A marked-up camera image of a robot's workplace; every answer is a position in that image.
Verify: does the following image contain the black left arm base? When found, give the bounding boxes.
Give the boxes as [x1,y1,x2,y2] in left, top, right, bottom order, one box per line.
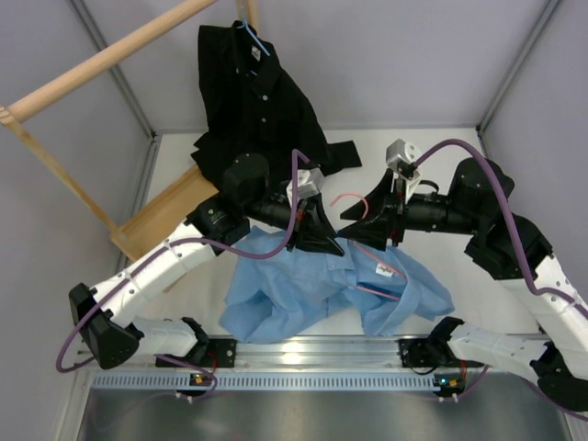
[170,337,237,368]

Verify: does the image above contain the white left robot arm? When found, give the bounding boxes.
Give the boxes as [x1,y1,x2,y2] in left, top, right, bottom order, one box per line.
[66,150,344,369]

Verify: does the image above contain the wooden clothes rack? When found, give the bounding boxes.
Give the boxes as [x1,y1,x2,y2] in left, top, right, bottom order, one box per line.
[0,0,261,293]

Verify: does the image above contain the aluminium mounting rail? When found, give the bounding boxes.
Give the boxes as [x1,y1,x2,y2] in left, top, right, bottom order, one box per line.
[75,334,575,373]

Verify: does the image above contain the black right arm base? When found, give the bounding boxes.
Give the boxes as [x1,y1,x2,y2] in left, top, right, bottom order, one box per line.
[398,338,462,369]

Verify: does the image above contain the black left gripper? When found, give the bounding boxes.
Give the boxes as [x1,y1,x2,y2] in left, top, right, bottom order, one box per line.
[243,191,345,256]

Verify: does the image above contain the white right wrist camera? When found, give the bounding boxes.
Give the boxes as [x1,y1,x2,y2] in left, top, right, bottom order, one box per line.
[386,139,423,201]

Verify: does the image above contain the light blue shirt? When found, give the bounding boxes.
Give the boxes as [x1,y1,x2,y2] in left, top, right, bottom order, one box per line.
[219,228,455,344]

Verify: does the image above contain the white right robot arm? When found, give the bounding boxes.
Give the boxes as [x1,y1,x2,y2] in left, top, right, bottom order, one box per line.
[339,158,587,413]

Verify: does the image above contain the blue wire hanger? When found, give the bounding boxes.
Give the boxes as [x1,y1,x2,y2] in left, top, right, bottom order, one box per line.
[232,20,271,76]

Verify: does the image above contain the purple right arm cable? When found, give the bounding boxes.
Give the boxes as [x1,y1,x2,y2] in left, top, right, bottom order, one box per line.
[411,138,588,322]

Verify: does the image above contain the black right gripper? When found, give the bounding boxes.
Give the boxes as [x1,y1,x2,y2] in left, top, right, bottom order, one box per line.
[339,171,484,252]

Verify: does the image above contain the pink wire hanger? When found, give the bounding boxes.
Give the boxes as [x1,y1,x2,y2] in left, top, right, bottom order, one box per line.
[330,191,408,300]

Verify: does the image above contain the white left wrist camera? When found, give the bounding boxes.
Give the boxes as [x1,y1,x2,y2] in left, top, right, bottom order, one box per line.
[286,168,325,203]

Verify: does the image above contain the black button shirt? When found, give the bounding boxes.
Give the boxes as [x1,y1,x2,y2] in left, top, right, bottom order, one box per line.
[192,25,362,187]

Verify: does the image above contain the slotted grey cable duct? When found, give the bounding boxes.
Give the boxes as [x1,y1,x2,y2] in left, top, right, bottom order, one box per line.
[92,371,447,391]

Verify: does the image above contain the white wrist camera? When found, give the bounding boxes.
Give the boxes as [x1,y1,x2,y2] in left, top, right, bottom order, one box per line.
[386,139,423,201]
[286,168,325,203]

